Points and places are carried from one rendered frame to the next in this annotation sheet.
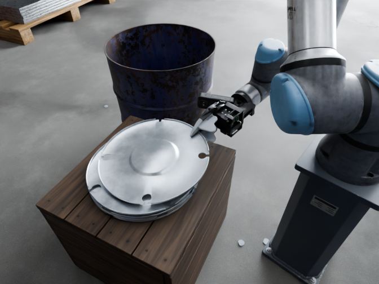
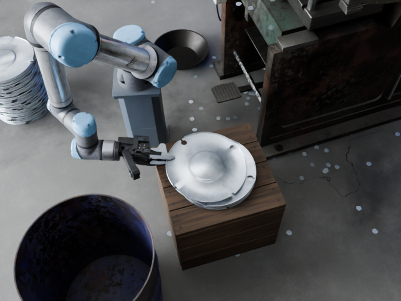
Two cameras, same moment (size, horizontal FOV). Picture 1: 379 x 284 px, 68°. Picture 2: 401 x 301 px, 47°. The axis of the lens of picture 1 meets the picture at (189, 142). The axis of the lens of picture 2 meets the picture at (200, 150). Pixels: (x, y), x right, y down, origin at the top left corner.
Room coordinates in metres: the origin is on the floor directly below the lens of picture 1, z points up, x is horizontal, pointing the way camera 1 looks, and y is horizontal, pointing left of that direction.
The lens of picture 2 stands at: (1.09, 0.74, 1.79)
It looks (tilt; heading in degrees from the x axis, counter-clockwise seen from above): 56 degrees down; 229
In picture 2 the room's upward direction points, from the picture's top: 2 degrees counter-clockwise
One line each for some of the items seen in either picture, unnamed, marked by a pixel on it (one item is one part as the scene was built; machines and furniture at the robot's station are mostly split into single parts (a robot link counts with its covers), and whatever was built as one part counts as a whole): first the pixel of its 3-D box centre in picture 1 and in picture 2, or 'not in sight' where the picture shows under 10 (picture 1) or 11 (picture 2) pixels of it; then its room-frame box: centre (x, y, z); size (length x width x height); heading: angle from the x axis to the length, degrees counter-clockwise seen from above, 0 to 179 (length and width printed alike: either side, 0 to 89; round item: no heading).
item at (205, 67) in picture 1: (164, 97); (101, 280); (1.02, 0.11, 0.24); 0.42 x 0.42 x 0.48
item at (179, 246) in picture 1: (150, 211); (215, 196); (0.49, 0.12, 0.18); 0.40 x 0.38 x 0.35; 154
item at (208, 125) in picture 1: (206, 127); (162, 150); (0.59, -0.05, 0.43); 0.09 x 0.06 x 0.03; 135
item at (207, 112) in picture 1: (211, 113); (148, 154); (0.64, -0.06, 0.44); 0.09 x 0.02 x 0.05; 135
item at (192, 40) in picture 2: not in sight; (180, 53); (-0.03, -0.69, 0.04); 0.30 x 0.30 x 0.07
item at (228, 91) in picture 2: not in sight; (271, 82); (-0.15, -0.16, 0.14); 0.59 x 0.10 x 0.05; 156
